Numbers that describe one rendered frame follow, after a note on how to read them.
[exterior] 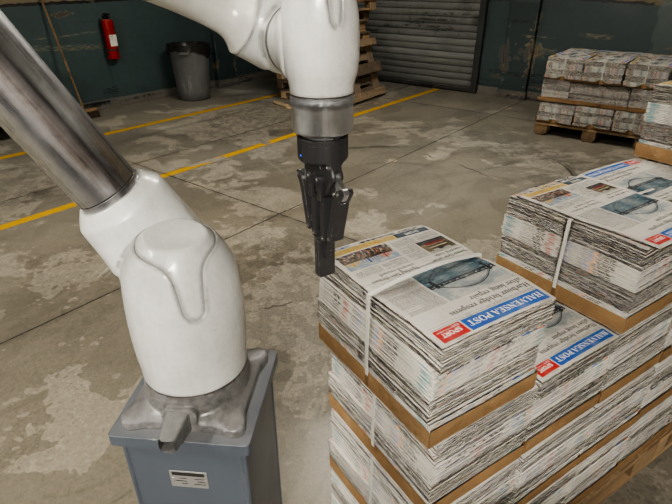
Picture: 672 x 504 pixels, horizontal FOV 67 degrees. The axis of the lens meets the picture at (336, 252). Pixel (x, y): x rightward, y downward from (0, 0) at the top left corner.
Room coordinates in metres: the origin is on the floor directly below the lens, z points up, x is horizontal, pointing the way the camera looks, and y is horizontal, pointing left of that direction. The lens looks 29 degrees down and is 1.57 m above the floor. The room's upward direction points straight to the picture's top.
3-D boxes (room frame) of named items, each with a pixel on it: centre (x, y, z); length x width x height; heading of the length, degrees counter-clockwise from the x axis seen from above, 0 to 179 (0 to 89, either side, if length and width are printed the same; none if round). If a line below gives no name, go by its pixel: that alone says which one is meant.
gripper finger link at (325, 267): (0.73, 0.02, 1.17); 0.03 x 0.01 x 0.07; 123
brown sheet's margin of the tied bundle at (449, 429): (0.76, -0.24, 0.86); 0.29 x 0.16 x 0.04; 123
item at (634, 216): (1.17, -0.69, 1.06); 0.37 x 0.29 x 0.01; 34
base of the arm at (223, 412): (0.58, 0.21, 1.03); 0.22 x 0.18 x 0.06; 175
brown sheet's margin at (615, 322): (1.18, -0.68, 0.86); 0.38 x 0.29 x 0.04; 34
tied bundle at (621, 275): (1.18, -0.68, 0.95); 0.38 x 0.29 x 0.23; 34
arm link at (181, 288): (0.61, 0.22, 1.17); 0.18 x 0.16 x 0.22; 26
